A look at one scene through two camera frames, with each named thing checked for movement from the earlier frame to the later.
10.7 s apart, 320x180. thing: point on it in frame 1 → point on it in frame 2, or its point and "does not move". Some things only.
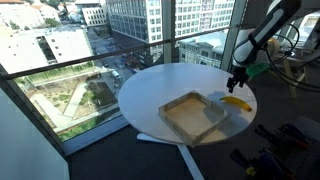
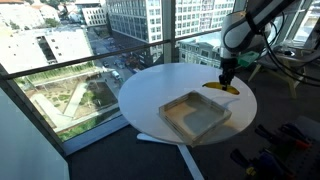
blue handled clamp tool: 265,166 does not move
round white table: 150,89 does not move
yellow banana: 238,101 → 218,86
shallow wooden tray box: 192,116 does not move
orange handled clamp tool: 287,132 does not move
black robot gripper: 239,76 → 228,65
